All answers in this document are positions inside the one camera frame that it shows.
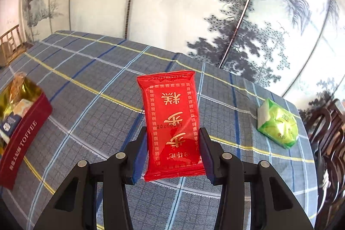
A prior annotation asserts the blue plaid tablecloth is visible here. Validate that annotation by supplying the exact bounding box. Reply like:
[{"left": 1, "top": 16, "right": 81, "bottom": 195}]
[{"left": 0, "top": 30, "right": 317, "bottom": 230}]

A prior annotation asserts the red tin box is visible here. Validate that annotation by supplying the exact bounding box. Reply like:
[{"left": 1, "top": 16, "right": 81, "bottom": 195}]
[{"left": 0, "top": 76, "right": 53, "bottom": 191}]

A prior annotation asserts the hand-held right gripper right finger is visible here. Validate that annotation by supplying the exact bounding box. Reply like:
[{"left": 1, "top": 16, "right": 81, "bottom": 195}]
[{"left": 199, "top": 128, "right": 314, "bottom": 230}]

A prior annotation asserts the blue and white cracker packet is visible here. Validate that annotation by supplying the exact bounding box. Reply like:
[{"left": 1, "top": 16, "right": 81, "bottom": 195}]
[{"left": 0, "top": 99, "right": 34, "bottom": 143}]

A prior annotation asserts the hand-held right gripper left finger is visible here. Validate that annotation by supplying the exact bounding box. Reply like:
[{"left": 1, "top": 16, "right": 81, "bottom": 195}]
[{"left": 33, "top": 126, "right": 148, "bottom": 230}]

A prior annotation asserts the red snack packet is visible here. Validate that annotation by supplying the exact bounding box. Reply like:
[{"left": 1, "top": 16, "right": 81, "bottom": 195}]
[{"left": 136, "top": 70, "right": 207, "bottom": 182}]

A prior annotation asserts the ink landscape folding screen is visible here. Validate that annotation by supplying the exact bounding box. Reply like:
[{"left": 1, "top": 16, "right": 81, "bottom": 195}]
[{"left": 20, "top": 0, "right": 345, "bottom": 112}]

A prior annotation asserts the green tissue pack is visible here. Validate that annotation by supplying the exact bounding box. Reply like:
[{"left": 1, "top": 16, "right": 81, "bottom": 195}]
[{"left": 257, "top": 99, "right": 300, "bottom": 150}]

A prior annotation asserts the clear orange snack packet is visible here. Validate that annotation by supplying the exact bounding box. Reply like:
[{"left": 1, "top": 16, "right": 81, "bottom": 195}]
[{"left": 9, "top": 72, "right": 29, "bottom": 101}]

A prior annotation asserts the dark wooden chair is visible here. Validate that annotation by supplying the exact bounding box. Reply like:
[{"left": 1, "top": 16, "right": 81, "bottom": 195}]
[
  {"left": 314, "top": 138, "right": 345, "bottom": 230},
  {"left": 306, "top": 99, "right": 345, "bottom": 155}
]

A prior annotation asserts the light wooden chair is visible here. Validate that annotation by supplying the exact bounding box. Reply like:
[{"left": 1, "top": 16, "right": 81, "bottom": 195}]
[{"left": 0, "top": 25, "right": 34, "bottom": 67}]

